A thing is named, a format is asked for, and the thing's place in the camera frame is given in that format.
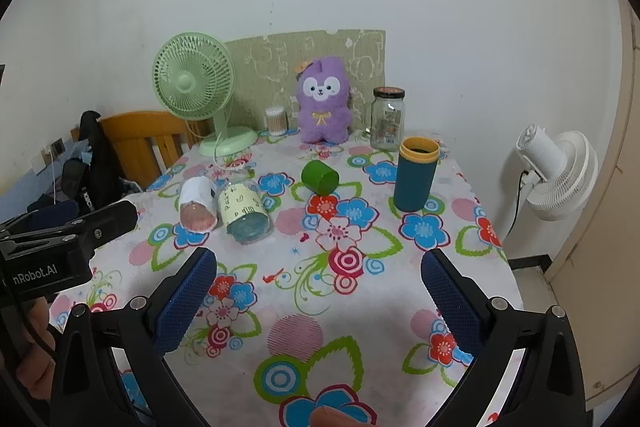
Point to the wall socket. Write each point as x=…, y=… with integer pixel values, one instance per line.
x=56, y=148

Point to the person's right hand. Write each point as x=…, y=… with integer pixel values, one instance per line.
x=330, y=418

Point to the purple plush toy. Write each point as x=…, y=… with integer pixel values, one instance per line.
x=323, y=118

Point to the teal cup with yellow rim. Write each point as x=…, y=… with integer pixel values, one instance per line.
x=414, y=182

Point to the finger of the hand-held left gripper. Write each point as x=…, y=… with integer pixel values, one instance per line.
x=112, y=219

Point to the patterned cardboard panel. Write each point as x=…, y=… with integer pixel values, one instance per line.
x=270, y=57

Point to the green desk fan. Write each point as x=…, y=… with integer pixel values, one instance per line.
x=186, y=83

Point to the white standing fan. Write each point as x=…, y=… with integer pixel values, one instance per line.
x=555, y=172

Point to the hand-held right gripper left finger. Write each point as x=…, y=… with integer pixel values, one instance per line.
x=186, y=302

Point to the person's left hand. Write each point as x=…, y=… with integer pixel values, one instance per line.
x=36, y=367

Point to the white and pink cup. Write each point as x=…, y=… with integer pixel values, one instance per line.
x=197, y=202

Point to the cotton swab container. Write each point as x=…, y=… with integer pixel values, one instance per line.
x=276, y=122

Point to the small green cup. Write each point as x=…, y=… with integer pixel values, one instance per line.
x=316, y=174

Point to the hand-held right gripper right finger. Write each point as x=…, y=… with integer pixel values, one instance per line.
x=450, y=302

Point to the floral tablecloth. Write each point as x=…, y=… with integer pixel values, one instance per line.
x=395, y=277

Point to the beige wooden door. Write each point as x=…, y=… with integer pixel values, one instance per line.
x=610, y=257

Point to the dark blue cloth pile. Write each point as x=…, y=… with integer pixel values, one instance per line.
x=60, y=202

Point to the wooden chair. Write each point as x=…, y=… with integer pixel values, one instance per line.
x=135, y=142

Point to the glass jar with black lid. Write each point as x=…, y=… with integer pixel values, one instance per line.
x=387, y=122

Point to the lying teal patterned cup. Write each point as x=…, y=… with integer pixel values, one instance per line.
x=244, y=212

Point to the black bag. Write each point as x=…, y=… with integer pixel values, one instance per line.
x=102, y=167

